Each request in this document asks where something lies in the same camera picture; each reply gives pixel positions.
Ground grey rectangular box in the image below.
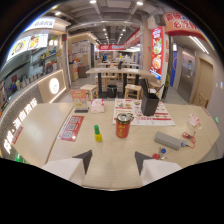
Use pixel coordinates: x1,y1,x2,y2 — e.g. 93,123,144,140
153,130,183,151

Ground red QR code sticker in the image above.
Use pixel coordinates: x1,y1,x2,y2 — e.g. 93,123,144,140
56,115,85,143

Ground small yellow green-capped bottle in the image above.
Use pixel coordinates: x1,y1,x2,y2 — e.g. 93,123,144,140
93,124,103,143

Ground red scissors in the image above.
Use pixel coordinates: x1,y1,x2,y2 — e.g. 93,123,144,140
181,131,198,149

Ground red drink can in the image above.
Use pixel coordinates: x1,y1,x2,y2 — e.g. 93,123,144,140
115,112,135,139

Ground laminated food menu sheet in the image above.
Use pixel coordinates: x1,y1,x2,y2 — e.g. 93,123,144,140
112,98,176,127

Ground white red paper packet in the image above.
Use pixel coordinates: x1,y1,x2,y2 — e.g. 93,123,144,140
187,113,202,128

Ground black chopstick holder box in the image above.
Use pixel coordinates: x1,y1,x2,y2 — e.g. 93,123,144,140
139,78,166,117

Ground white pink tissue packet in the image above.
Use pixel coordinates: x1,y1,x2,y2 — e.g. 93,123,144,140
90,98,106,114

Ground orange table sign stand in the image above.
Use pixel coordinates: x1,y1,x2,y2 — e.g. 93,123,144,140
70,88,90,113

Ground wooden stool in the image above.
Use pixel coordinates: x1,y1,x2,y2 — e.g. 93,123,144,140
123,83,143,100
79,83,99,101

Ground round white logo sign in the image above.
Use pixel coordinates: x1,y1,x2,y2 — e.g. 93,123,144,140
48,77,61,95

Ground black trash bin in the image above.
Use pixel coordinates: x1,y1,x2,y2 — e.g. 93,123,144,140
106,84,119,99

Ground long wooden dining table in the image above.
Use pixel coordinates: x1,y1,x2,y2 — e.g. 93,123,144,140
85,67,150,99

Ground red food poster banner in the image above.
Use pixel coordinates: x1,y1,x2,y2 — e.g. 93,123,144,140
149,26,165,81

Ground red hanging banner sign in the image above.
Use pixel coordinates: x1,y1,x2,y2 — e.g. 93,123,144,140
98,43,126,51

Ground illuminated food menu board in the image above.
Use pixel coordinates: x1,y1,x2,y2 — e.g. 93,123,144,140
6,32,50,62

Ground red blue keychain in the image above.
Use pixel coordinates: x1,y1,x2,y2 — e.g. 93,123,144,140
151,146,172,161

